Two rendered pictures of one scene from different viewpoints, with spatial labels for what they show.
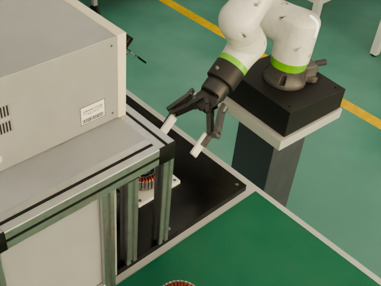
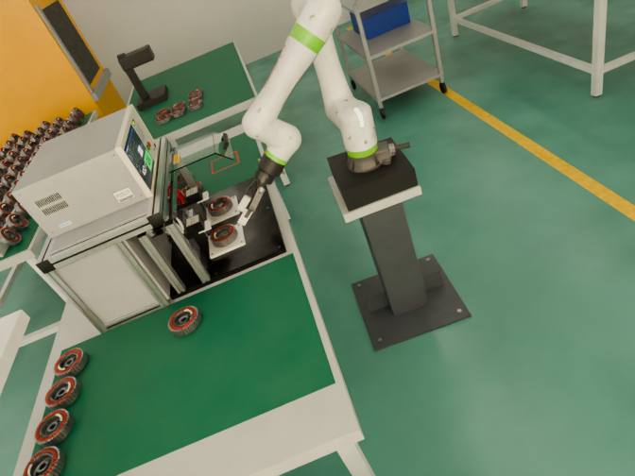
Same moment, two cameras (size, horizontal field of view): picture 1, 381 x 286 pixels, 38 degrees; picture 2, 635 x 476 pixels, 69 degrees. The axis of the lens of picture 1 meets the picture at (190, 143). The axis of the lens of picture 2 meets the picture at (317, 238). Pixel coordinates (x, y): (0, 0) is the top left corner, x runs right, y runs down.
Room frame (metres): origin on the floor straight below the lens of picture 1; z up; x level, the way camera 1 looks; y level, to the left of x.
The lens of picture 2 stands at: (0.27, -1.29, 1.80)
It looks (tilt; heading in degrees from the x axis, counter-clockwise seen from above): 36 degrees down; 47
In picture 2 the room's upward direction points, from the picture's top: 23 degrees counter-clockwise
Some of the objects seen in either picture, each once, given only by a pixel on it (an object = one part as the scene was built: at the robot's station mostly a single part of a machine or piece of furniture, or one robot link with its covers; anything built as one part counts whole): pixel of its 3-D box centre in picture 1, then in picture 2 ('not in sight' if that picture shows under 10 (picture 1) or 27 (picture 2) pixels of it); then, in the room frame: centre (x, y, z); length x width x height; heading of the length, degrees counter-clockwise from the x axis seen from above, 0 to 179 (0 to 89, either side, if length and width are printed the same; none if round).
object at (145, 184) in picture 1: (143, 172); (224, 235); (1.11, 0.12, 0.80); 0.11 x 0.11 x 0.04
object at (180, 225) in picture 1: (112, 162); (222, 229); (1.18, 0.22, 0.76); 0.64 x 0.47 x 0.02; 47
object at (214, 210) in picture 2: not in sight; (219, 206); (1.28, 0.30, 0.80); 0.11 x 0.11 x 0.04
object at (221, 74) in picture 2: not in sight; (204, 127); (2.67, 2.08, 0.38); 1.85 x 1.10 x 0.75; 47
